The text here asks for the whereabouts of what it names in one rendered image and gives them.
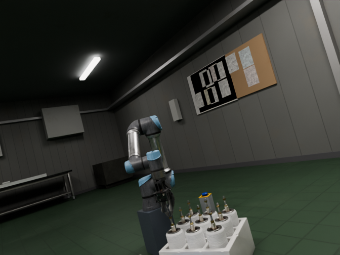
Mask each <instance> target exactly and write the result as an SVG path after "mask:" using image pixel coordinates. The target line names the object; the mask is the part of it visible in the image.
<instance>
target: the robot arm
mask: <svg viewBox="0 0 340 255"><path fill-rule="evenodd" d="M161 130H162V127H161V125H160V122H159V120H158V118H157V116H156V115H154V116H149V117H146V118H142V119H138V120H135V121H134V122H132V123H131V124H130V126H129V127H128V129H127V132H126V137H127V138H128V150H129V160H128V161H126V162H125V163H124V166H125V170H126V172H127V173H128V174H131V173H135V172H138V171H142V170H145V169H150V171H151V174H150V175H147V176H145V177H143V178H141V179H139V187H140V191H141V195H142V199H143V203H142V209H143V211H151V210H155V209H158V208H160V207H161V211H162V213H165V214H166V215H167V216H168V217H169V212H168V210H167V207H166V201H168V202H167V203H168V205H169V211H170V215H171V216H172V215H173V212H174V204H175V198H174V195H173V193H171V189H172V187H174V186H175V178H174V171H171V169H170V168H169V167H168V165H167V161H166V157H165V154H164V150H163V146H162V142H161V139H160V134H161ZM141 135H145V136H146V138H148V140H149V143H150V147H151V152H147V154H146V155H147V156H144V157H141V152H140V141H139V138H140V136H141Z"/></svg>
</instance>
